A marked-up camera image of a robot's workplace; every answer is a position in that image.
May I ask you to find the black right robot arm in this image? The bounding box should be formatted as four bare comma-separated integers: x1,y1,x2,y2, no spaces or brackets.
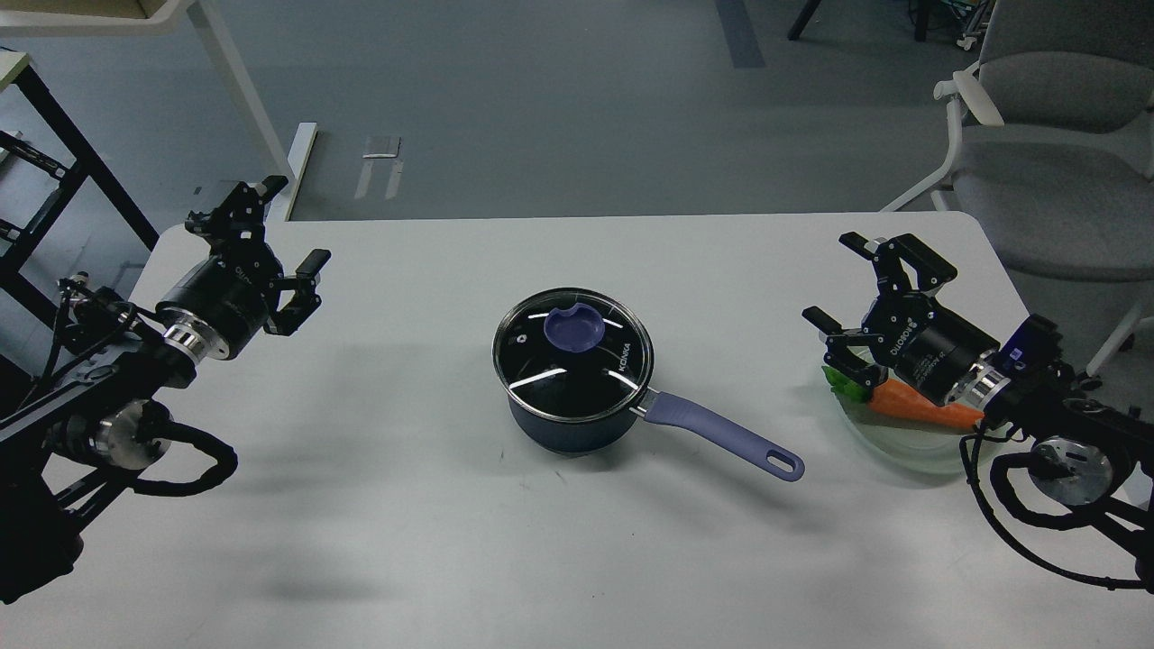
802,233,1151,591

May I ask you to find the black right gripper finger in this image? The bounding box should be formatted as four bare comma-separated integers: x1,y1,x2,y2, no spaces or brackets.
839,233,957,312
802,306,889,388

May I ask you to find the black metal rack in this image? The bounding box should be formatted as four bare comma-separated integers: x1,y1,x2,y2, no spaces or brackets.
1,50,160,327

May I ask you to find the grey office chair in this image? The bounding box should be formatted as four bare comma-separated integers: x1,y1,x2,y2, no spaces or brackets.
889,1,1153,378

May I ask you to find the clear glass plate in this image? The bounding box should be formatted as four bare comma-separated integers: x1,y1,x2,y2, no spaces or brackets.
826,370,975,476

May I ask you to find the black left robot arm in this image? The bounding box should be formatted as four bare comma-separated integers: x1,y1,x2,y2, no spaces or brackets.
1,174,331,604

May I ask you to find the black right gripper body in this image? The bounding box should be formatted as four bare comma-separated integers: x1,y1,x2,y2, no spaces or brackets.
862,300,999,406

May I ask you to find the glass lid with purple knob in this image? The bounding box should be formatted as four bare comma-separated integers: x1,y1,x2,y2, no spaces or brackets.
493,288,655,424

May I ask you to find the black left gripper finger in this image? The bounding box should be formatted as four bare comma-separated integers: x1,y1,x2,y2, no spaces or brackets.
185,174,289,264
263,248,334,336

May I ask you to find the orange carrot with green top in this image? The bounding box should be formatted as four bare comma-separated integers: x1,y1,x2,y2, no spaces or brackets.
820,365,984,430

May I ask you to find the white desk frame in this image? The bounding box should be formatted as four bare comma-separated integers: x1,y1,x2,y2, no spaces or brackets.
0,0,319,223

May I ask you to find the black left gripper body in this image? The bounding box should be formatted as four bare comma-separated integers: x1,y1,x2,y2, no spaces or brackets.
156,255,283,359

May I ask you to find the blue saucepan with purple handle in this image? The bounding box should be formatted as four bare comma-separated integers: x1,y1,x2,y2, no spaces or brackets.
504,367,805,483

